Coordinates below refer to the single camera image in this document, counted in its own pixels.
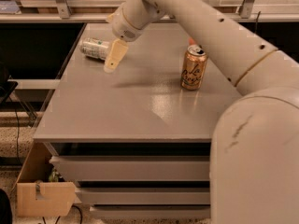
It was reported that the grey drawer cabinet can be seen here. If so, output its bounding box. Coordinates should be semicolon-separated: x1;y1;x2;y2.
33;22;244;220

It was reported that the bottom grey drawer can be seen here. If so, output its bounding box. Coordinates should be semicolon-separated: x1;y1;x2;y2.
90;205;211;219

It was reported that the middle grey drawer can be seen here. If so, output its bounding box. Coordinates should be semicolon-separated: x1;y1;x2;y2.
76;188;210;205

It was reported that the cardboard box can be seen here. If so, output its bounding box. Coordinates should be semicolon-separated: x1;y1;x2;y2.
15;143;76;217

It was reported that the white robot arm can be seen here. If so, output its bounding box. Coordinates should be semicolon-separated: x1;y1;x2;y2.
105;0;299;224

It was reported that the orange fruit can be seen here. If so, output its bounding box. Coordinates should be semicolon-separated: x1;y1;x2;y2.
189;37;196;45

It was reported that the metal shelf frame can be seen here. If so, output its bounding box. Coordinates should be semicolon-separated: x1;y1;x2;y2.
0;0;298;23

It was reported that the black cable on floor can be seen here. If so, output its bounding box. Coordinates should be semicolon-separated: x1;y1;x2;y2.
8;96;22;166

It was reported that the grey drawer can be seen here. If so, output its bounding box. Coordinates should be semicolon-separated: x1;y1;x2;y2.
90;205;211;219
76;188;210;205
50;156;209;182

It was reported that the top grey drawer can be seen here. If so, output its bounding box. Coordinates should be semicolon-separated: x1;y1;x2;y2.
50;156;209;182

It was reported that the silver green 7up can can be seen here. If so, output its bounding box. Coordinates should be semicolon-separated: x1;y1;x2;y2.
78;37;110;60

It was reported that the gold LaCroix can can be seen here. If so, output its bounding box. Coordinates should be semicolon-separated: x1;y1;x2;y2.
181;44;207;91

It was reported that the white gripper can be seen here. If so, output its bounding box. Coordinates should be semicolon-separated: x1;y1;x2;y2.
104;0;164;73

